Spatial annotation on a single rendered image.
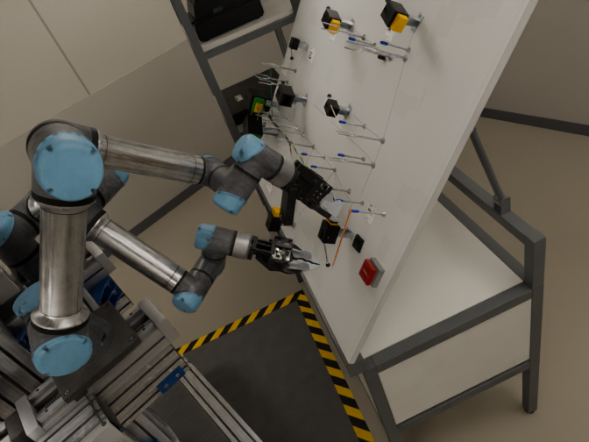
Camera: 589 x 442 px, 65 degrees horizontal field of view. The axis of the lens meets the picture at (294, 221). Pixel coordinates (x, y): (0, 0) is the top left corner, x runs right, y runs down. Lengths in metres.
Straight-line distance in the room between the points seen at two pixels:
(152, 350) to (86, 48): 2.50
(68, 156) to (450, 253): 1.21
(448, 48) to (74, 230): 0.89
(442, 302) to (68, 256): 1.06
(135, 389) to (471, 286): 1.05
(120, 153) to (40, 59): 2.38
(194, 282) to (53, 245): 0.44
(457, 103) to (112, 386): 1.13
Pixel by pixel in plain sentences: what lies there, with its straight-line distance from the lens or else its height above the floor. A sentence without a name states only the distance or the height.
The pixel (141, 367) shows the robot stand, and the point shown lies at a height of 1.04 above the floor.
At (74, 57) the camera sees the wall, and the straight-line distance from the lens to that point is 3.52.
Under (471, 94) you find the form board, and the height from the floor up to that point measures 1.50.
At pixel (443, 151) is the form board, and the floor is 1.39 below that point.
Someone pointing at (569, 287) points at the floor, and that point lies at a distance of 2.61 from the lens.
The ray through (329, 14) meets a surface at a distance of 1.53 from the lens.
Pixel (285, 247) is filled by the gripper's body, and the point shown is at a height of 1.16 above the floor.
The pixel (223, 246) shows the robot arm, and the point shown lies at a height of 1.22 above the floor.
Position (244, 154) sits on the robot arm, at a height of 1.48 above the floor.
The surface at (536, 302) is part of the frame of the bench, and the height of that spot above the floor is 0.73.
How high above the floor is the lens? 2.01
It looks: 38 degrees down
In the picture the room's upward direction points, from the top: 22 degrees counter-clockwise
